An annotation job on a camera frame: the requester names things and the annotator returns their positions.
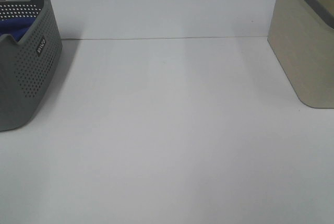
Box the blue microfibre towel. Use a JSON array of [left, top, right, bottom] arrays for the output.
[[1, 17, 35, 42]]

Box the grey perforated laundry basket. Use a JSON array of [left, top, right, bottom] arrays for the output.
[[1, 0, 62, 131]]

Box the beige plastic bin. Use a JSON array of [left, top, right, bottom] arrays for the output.
[[268, 0, 333, 109]]

